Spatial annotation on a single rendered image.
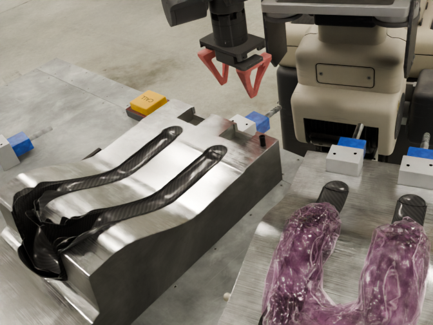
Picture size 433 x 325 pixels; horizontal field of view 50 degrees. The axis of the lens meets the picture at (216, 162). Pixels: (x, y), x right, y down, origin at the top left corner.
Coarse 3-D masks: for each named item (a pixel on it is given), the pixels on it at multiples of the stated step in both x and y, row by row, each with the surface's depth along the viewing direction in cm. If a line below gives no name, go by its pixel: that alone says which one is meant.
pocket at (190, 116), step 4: (192, 108) 88; (184, 112) 88; (188, 112) 88; (192, 112) 89; (180, 116) 87; (184, 116) 88; (188, 116) 89; (192, 116) 90; (196, 116) 89; (200, 116) 88; (204, 116) 88; (184, 120) 88; (188, 120) 89; (192, 120) 90; (196, 120) 90; (200, 120) 88; (196, 124) 88
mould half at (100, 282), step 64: (192, 128) 83; (0, 192) 71; (128, 192) 72; (192, 192) 71; (256, 192) 77; (0, 256) 70; (64, 256) 59; (128, 256) 59; (192, 256) 70; (0, 320) 61; (64, 320) 60; (128, 320) 64
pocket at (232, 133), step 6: (234, 126) 82; (222, 132) 80; (228, 132) 82; (234, 132) 83; (240, 132) 82; (228, 138) 82; (234, 138) 83; (240, 138) 83; (246, 138) 82; (240, 144) 81
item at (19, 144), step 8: (48, 128) 102; (0, 136) 98; (16, 136) 100; (24, 136) 99; (32, 136) 101; (40, 136) 102; (0, 144) 96; (8, 144) 96; (16, 144) 97; (24, 144) 98; (32, 144) 100; (0, 152) 95; (8, 152) 97; (16, 152) 98; (24, 152) 99; (0, 160) 96; (8, 160) 97; (16, 160) 98; (8, 168) 98
